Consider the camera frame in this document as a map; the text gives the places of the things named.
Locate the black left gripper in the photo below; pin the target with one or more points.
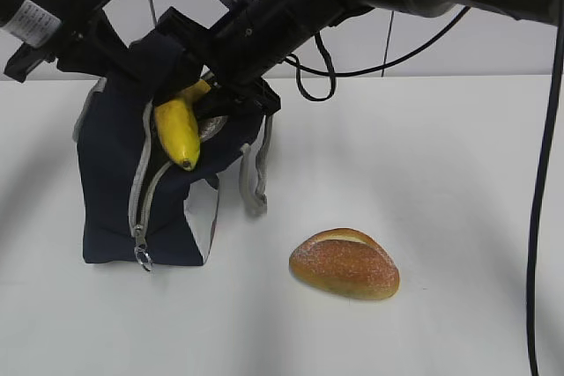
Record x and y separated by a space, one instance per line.
76 35

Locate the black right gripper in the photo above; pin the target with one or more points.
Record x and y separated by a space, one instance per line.
238 50

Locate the yellow banana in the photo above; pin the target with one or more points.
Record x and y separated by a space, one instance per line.
177 126

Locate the navy blue lunch bag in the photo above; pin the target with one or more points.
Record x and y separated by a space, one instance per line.
140 206

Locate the brown bread roll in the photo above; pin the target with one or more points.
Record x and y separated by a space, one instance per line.
346 262

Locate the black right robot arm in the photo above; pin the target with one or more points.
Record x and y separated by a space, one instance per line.
542 11

